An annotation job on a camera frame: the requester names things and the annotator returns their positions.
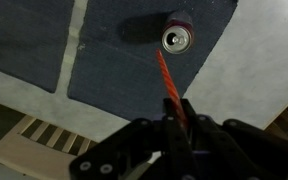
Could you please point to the red silver soda can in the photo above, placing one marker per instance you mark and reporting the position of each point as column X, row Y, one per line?
column 177, row 39

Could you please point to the blue cloth placemat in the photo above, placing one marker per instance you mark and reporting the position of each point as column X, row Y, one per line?
column 24, row 40
column 124, row 73

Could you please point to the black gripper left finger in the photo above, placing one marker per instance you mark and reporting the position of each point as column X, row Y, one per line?
column 174, row 143

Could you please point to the red striped straw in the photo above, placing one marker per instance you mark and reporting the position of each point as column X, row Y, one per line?
column 167, row 76

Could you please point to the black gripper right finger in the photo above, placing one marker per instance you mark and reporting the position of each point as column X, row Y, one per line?
column 250, row 146

